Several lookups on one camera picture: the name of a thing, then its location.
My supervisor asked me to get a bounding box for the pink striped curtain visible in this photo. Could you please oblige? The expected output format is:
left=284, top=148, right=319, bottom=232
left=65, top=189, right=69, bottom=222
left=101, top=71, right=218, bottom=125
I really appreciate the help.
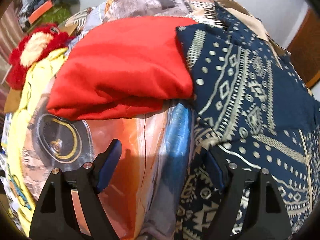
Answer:
left=0, top=2, right=24, bottom=112

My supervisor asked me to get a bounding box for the navy patterned shirt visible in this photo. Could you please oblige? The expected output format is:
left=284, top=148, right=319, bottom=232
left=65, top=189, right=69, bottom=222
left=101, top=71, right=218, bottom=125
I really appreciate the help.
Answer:
left=176, top=0, right=319, bottom=239

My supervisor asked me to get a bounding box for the newspaper print bed sheet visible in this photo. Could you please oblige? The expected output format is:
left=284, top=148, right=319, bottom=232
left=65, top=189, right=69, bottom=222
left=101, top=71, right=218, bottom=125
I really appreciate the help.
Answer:
left=0, top=0, right=291, bottom=240

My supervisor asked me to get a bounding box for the red plush toy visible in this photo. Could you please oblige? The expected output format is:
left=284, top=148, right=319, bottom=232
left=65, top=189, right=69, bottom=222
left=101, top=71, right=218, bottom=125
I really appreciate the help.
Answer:
left=5, top=23, right=70, bottom=90

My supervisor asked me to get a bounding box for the brown wooden door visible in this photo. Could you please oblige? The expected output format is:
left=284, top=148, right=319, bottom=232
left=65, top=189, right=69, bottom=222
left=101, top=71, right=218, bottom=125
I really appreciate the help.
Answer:
left=287, top=9, right=320, bottom=89

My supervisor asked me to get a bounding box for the red folded garment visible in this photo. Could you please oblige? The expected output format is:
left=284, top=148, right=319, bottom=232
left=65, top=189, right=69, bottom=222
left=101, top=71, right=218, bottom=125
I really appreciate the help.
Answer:
left=47, top=16, right=194, bottom=120

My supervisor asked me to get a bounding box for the orange box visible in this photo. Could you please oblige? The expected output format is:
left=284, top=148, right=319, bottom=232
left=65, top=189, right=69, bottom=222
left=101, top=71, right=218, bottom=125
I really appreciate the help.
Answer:
left=28, top=0, right=54, bottom=24

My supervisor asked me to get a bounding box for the green covered side table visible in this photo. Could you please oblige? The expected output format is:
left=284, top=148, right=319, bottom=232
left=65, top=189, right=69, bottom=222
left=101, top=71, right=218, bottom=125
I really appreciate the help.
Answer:
left=40, top=4, right=71, bottom=25

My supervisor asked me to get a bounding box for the yellow printed garment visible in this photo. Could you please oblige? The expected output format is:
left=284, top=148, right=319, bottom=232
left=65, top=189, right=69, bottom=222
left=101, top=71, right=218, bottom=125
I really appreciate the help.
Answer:
left=1, top=47, right=70, bottom=237

